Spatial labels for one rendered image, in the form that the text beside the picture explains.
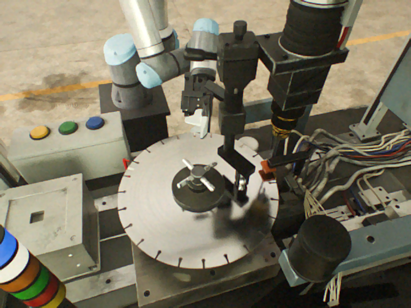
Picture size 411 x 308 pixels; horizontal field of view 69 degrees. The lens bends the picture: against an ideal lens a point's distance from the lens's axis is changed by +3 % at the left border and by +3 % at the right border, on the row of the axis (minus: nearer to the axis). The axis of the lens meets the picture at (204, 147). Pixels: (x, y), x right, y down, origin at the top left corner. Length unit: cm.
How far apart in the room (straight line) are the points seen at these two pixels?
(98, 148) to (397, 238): 68
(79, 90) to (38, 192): 196
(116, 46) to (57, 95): 166
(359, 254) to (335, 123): 71
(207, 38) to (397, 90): 55
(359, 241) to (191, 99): 50
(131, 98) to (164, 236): 66
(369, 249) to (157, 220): 35
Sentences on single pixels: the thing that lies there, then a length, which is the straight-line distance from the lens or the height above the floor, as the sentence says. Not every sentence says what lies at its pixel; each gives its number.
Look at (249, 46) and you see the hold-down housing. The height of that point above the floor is 125.
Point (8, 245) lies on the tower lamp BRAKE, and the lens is 40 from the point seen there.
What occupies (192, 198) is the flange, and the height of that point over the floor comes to 96.
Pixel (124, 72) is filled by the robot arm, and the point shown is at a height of 90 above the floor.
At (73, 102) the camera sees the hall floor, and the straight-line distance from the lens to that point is 255.
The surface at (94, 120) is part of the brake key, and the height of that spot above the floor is 91.
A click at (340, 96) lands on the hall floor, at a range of 263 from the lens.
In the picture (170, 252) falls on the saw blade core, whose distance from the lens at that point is 55.
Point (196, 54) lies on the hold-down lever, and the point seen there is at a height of 122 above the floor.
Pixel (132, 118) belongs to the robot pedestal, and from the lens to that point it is 109.
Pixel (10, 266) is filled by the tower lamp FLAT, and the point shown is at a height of 112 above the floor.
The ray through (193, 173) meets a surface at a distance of 56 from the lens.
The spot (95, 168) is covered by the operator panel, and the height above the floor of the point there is 79.
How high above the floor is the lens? 145
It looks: 47 degrees down
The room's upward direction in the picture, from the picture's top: straight up
